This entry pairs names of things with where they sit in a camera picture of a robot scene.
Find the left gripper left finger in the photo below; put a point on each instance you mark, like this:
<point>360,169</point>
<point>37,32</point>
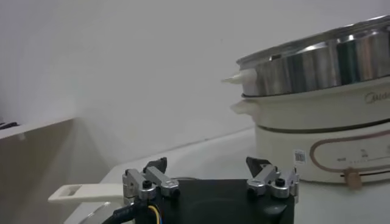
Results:
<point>158,179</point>

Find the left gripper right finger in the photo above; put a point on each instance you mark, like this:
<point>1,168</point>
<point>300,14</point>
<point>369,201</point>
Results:
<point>263,179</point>

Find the white side table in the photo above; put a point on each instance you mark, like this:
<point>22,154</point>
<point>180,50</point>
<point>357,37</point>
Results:
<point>36,158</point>

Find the white electric cooker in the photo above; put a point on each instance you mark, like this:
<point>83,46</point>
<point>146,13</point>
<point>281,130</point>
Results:
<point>320,146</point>

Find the stainless steel steamer basket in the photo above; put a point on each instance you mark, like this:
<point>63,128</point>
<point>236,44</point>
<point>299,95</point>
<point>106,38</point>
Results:
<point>320,67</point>

